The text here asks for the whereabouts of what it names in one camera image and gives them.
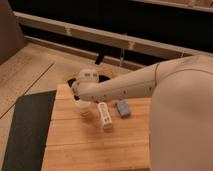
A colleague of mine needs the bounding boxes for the white glue bottle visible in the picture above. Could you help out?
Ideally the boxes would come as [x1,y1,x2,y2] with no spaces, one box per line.
[97,102,112,129]

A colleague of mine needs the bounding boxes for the dark floor mat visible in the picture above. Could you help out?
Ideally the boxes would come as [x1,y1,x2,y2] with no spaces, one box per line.
[1,90,56,171]

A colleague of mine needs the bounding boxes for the wooden wall rail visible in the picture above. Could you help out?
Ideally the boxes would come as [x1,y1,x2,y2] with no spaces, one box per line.
[15,12,200,59]

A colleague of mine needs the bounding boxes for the white ceramic cup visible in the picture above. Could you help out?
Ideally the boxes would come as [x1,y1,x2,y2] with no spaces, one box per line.
[76,100,91,116]

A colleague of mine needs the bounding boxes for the dark bowl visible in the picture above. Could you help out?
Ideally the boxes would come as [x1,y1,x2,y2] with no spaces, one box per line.
[67,75,110,87]

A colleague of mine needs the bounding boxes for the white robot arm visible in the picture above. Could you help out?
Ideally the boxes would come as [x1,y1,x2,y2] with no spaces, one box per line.
[72,55,213,171]

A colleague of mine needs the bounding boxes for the wooden board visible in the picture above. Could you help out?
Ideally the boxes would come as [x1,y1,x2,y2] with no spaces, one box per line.
[41,84,150,171]

